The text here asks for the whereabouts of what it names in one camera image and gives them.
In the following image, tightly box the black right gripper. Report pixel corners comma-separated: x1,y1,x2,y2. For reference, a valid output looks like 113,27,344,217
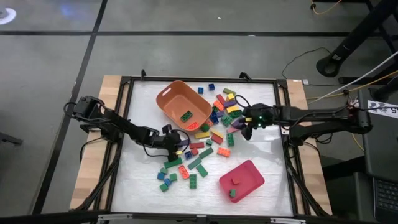
241,103,276,141

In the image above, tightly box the long orange studded brick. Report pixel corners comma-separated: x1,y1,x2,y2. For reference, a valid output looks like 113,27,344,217
178,164,190,180

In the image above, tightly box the orange plastic bin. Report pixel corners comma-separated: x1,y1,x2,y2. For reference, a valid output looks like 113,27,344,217
155,80,213,134

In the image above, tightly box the pink plastic tray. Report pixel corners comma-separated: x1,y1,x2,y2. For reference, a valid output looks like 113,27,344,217
218,159,266,203

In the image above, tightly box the black equipment case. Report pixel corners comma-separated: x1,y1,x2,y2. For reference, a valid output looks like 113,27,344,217
358,88,398,224

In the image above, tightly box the white printed label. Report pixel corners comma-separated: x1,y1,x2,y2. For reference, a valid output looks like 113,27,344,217
367,100,398,120

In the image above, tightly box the black stand leg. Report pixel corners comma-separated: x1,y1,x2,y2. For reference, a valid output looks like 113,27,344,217
315,0,398,78

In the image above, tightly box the black keyboard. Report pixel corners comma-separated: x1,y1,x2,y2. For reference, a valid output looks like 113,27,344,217
373,177,398,223

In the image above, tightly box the black metal table frame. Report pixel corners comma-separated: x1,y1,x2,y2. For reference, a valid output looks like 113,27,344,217
93,70,332,218

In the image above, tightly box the black cable bundle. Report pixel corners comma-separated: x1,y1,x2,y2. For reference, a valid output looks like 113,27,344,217
285,146,331,217
74,139,125,213

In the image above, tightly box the silver metal bracket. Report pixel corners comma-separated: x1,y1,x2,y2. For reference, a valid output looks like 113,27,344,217
269,217,307,224
97,213,133,223

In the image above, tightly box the white floor cable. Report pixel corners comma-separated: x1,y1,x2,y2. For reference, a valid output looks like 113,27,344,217
310,50,398,104

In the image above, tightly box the yellow floor cable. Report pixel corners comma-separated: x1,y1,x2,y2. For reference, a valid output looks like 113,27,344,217
310,0,343,16

